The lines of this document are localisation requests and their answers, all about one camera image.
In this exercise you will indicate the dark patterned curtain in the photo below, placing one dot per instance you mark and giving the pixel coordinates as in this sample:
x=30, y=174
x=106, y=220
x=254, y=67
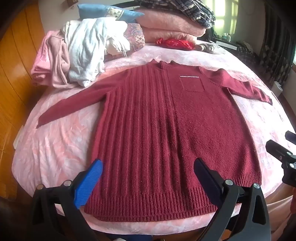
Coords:
x=277, y=46

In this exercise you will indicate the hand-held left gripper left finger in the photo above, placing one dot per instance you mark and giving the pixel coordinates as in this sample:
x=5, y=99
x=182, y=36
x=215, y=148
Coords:
x=91, y=176

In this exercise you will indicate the pink garment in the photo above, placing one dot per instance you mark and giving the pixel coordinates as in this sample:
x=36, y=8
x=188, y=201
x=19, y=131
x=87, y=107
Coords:
x=49, y=62

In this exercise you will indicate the white ribbed garment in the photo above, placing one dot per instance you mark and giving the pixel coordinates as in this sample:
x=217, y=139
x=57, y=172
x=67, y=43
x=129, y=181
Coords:
x=87, y=46

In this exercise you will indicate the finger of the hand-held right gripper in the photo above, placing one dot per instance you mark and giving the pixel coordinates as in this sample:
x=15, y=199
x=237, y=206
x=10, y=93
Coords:
x=278, y=150
x=291, y=136

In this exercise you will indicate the paisley patterned cloth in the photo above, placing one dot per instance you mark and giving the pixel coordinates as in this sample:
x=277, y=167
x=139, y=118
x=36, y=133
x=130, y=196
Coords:
x=136, y=37

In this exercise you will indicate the pink bed sheet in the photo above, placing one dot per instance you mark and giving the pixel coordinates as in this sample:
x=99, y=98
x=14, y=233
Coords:
x=64, y=139

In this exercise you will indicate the pink folded fleece blanket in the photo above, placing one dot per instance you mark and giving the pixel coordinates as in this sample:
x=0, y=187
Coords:
x=166, y=25

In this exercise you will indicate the dark plaid cloth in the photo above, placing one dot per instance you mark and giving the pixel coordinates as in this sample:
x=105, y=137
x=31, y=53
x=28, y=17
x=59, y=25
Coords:
x=185, y=10

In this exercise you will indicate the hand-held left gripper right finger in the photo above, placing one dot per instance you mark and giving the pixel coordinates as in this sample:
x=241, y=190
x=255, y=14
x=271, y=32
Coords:
x=204, y=176

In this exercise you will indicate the red shiny cloth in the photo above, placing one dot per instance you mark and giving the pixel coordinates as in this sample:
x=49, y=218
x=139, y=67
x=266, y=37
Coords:
x=175, y=43

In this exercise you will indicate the white bin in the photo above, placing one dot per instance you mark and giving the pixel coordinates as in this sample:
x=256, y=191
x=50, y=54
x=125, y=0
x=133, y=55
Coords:
x=277, y=88

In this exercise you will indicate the plaid covered chair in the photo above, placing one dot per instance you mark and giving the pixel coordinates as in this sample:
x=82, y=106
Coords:
x=246, y=52

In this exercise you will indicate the blue pillow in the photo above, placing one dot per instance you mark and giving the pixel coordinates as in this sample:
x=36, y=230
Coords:
x=108, y=12

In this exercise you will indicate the pale crumpled plastic bag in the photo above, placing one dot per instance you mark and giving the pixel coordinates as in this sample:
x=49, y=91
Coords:
x=210, y=48

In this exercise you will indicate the maroon knit sweater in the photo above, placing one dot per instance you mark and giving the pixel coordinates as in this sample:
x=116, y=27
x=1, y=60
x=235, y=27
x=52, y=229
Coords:
x=161, y=129

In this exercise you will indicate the cream garment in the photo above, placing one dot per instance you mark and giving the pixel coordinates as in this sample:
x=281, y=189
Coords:
x=116, y=46

